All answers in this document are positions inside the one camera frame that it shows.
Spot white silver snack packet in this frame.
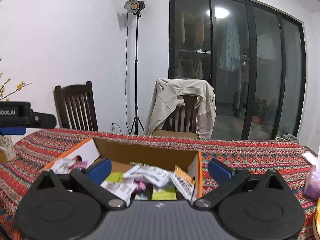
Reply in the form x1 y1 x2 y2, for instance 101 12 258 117
100 178 137 206

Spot lime green snack packet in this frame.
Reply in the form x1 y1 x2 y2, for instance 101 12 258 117
151 183 177 201

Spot white barcode snack packet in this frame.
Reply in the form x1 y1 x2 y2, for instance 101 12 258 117
123 165 170 187

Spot yellow flower branches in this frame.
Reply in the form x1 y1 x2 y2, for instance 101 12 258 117
0 69 31 102

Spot floral ceramic vase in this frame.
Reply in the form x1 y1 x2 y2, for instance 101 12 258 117
0 135 16 163

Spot orange pumpkin cardboard box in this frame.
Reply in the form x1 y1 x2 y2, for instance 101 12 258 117
43 137 203 198

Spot red patterned tablecloth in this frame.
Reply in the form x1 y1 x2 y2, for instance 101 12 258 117
1 128 317 239

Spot dark wooden chair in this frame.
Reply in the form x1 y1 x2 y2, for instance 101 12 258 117
54 81 98 132

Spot wooden chair with jacket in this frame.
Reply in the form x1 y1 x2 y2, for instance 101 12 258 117
162 95 198 134

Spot purple tissue pack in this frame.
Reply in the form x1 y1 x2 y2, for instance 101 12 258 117
303 147 320 201

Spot beige jacket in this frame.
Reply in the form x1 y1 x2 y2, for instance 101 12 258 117
144 78 216 139

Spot black framed glass door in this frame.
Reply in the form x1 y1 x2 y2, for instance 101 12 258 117
169 0 306 140

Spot studio light on stand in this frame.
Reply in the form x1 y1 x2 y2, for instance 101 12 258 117
124 0 145 135

